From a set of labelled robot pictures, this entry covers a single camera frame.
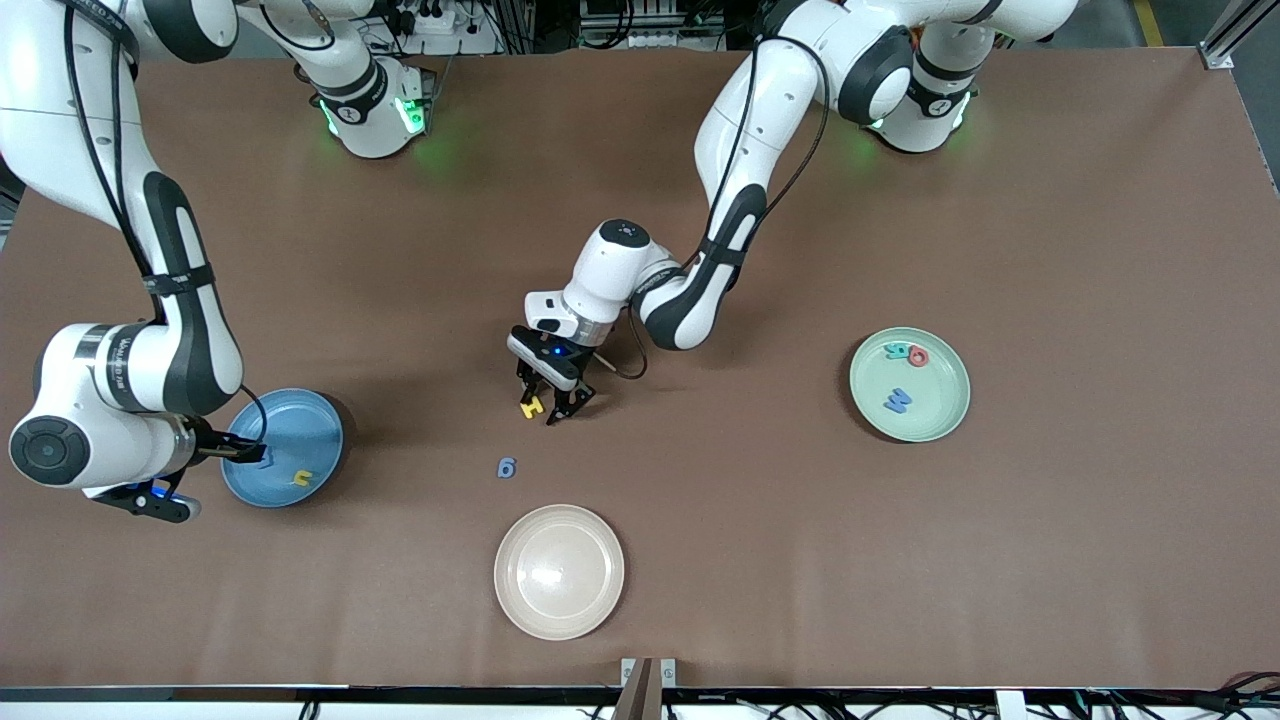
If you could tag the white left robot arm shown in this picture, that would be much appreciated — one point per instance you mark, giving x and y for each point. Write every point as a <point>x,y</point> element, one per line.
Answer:
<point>610,270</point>

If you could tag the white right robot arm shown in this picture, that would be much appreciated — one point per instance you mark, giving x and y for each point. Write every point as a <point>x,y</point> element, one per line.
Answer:
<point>130,370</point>

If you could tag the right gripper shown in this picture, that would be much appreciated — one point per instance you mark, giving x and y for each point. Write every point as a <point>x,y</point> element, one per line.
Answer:
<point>222,446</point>

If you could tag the red foam letter Q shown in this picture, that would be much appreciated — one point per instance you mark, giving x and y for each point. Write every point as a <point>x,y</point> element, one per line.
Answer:
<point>918,357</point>

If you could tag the blue plate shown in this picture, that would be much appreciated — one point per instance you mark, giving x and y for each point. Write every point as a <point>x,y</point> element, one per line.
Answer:
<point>300,430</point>

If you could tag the yellow foam letter H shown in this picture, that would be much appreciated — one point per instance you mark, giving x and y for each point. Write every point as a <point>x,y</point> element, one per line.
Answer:
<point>531,408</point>

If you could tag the blue foam letter g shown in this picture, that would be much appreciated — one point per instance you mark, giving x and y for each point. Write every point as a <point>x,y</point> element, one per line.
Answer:
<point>506,468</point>

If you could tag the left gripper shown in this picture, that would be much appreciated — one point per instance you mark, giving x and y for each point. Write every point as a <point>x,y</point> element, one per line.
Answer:
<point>567,399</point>

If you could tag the aluminium frame post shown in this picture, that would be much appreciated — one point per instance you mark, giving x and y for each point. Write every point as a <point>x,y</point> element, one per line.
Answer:
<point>1220,52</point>

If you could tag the blue foam letter M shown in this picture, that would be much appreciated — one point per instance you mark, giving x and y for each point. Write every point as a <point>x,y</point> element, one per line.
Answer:
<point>898,401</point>

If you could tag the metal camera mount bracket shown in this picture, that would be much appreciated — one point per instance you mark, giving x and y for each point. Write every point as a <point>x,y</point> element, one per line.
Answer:
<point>640,690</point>

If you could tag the long white power strip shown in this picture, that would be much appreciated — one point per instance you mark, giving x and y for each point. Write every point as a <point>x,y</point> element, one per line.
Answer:
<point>650,40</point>

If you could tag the beige plate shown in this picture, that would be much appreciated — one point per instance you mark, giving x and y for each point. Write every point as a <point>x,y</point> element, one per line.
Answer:
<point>558,572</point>

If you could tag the green plate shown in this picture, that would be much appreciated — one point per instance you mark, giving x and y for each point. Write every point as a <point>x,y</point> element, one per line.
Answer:
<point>930,390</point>

